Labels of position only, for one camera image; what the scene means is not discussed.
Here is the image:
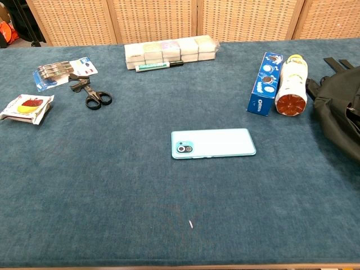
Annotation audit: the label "blue velvet tablecloth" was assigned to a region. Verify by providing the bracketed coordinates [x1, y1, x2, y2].
[0, 38, 360, 268]

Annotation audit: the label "green and white marker pen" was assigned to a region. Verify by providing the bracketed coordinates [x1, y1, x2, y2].
[135, 60, 185, 73]

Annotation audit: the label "orange object on floor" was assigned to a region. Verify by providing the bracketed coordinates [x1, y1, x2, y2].
[0, 21, 20, 42]

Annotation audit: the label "clear plastic compartment box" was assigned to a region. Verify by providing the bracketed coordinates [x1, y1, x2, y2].
[124, 34, 220, 70]

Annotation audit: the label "black backpack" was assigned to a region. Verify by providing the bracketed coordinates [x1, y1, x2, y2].
[305, 57, 360, 162]

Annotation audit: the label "black-handled scissors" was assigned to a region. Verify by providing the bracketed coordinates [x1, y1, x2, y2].
[69, 73, 113, 110]

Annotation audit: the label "blue Oreo cookie box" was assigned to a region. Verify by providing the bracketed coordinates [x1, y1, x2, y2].
[246, 52, 284, 116]

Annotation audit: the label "white snack packet with fruit print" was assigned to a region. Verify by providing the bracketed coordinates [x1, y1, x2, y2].
[0, 93, 55, 125]

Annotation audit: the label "blister pack of pens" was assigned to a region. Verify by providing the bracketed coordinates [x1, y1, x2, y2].
[32, 57, 99, 92]

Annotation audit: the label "wicker folding screen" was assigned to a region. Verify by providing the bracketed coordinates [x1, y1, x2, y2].
[25, 0, 360, 47]

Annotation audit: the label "white bottle with orange base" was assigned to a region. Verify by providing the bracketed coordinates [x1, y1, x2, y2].
[274, 54, 309, 116]

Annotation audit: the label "light blue smartphone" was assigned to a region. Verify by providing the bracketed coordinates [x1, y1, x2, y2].
[170, 128, 257, 160]

